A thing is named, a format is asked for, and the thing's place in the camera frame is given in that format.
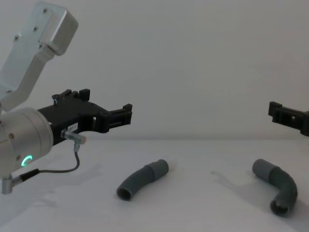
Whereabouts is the gently curved grey pipe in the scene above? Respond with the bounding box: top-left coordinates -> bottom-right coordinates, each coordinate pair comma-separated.
116,159 -> 169,202

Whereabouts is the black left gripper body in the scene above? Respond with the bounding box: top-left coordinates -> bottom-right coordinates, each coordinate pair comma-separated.
37,100 -> 110,147

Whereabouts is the white table cloth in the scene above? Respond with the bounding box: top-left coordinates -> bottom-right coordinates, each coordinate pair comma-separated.
0,138 -> 309,232

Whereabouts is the thin dark gripper cable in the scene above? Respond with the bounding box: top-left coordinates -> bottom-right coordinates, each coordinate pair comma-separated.
1,129 -> 87,195

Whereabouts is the white curtain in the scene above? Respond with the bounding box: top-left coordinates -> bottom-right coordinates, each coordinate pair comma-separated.
0,0 -> 309,141

